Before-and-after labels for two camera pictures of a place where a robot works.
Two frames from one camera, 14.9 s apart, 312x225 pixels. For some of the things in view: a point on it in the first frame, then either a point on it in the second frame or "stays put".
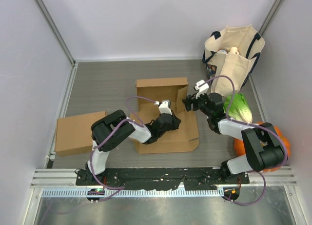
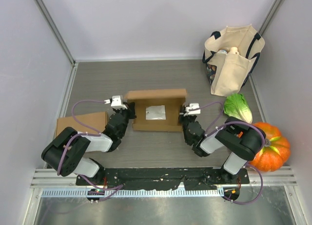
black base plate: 160,178 stays put
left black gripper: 176,122 → 130,110
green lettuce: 238,109 stays put
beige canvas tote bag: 230,58 stays put
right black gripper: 190,99 → 183,111
